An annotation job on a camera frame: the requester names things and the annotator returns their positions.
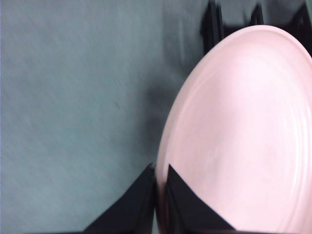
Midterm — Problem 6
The pink plate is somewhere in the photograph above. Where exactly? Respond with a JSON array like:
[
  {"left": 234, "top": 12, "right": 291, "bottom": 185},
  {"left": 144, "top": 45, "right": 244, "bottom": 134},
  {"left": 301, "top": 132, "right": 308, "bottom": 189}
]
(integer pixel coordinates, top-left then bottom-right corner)
[{"left": 155, "top": 25, "right": 312, "bottom": 234}]

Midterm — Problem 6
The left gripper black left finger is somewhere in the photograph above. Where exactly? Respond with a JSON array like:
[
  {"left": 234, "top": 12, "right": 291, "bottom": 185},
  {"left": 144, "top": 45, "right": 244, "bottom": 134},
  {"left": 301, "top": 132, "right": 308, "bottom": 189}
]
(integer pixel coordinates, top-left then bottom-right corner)
[{"left": 81, "top": 163, "right": 156, "bottom": 234}]

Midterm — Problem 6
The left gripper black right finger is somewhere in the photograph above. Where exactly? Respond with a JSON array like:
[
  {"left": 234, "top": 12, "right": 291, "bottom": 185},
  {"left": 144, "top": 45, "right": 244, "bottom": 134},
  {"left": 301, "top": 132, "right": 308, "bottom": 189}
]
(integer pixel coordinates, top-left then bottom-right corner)
[{"left": 165, "top": 163, "right": 242, "bottom": 234}]

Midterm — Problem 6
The black plastic dish rack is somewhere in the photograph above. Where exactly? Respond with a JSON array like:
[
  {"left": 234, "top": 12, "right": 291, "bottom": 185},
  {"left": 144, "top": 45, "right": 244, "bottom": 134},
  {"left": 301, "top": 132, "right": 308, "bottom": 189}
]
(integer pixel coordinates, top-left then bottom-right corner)
[{"left": 199, "top": 0, "right": 312, "bottom": 56}]

